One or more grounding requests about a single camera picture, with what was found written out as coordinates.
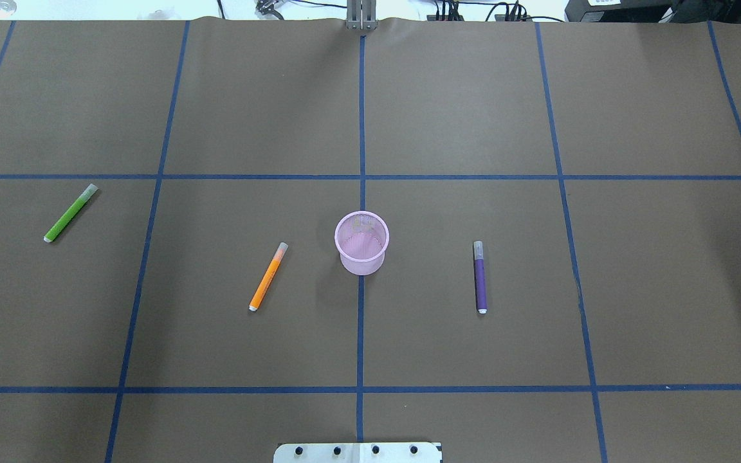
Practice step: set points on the aluminium frame post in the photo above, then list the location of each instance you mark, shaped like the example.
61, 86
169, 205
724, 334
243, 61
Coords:
361, 15

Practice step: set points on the purple highlighter pen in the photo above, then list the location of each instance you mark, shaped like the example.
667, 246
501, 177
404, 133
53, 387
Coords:
481, 303

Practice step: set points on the metal base plate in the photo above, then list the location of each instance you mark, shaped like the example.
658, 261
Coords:
359, 452

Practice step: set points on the pink mesh pen holder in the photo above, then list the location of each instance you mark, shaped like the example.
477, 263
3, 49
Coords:
361, 239

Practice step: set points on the orange highlighter pen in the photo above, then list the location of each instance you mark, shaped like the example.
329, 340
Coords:
265, 282

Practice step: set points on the green highlighter pen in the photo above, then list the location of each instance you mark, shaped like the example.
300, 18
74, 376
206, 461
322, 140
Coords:
71, 212

